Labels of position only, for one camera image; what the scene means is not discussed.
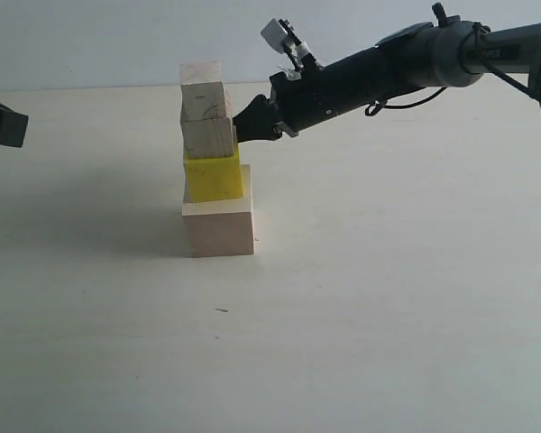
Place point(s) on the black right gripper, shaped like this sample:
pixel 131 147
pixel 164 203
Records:
pixel 297 102

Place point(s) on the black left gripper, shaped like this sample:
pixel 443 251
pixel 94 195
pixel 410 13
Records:
pixel 13 127

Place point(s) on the medium wooden cube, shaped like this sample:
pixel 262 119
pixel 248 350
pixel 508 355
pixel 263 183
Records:
pixel 208 138

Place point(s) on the small wooden cube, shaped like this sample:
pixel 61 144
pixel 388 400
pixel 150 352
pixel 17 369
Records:
pixel 202 90

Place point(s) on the yellow cube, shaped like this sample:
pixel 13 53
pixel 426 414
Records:
pixel 212 179

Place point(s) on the large light wooden cube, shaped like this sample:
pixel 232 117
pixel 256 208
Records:
pixel 221 227

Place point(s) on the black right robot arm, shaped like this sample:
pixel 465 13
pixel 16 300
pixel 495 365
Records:
pixel 448 53

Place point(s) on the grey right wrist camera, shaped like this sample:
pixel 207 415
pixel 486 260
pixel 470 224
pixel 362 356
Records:
pixel 280 36

